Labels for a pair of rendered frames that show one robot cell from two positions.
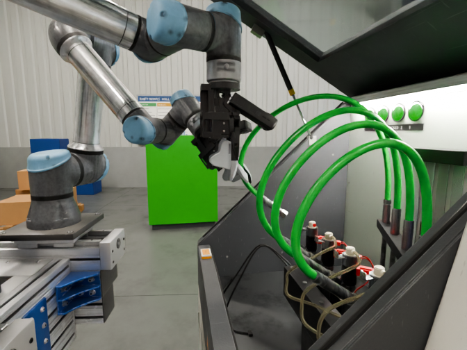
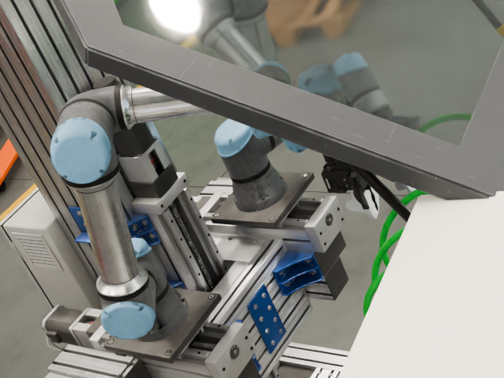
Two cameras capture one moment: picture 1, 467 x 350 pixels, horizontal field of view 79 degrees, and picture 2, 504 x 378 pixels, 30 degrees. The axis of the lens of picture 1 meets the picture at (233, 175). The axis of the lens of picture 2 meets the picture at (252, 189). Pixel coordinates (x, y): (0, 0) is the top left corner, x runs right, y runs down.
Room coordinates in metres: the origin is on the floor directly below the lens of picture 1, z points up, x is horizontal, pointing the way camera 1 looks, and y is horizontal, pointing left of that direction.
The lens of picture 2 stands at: (-0.63, -1.08, 2.36)
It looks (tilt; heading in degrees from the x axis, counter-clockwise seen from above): 30 degrees down; 48
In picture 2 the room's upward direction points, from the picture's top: 24 degrees counter-clockwise
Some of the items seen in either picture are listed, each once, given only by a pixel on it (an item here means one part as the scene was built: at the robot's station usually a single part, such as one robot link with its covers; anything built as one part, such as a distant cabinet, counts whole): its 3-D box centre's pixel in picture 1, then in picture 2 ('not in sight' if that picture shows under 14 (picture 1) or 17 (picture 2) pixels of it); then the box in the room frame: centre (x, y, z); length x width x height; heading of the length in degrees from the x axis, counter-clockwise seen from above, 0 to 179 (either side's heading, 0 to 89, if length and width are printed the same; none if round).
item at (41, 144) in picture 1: (67, 166); not in sight; (6.24, 3.65, 0.61); 1.26 x 0.48 x 1.22; 93
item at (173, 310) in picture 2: not in sight; (152, 304); (0.40, 0.55, 1.09); 0.15 x 0.15 x 0.10
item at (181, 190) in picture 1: (182, 178); not in sight; (4.28, 0.77, 0.65); 0.95 x 0.86 x 1.30; 101
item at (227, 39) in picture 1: (222, 35); not in sight; (0.64, 0.02, 1.53); 0.09 x 0.08 x 0.11; 128
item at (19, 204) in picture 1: (41, 196); not in sight; (4.14, 2.85, 0.39); 1.20 x 0.85 x 0.79; 15
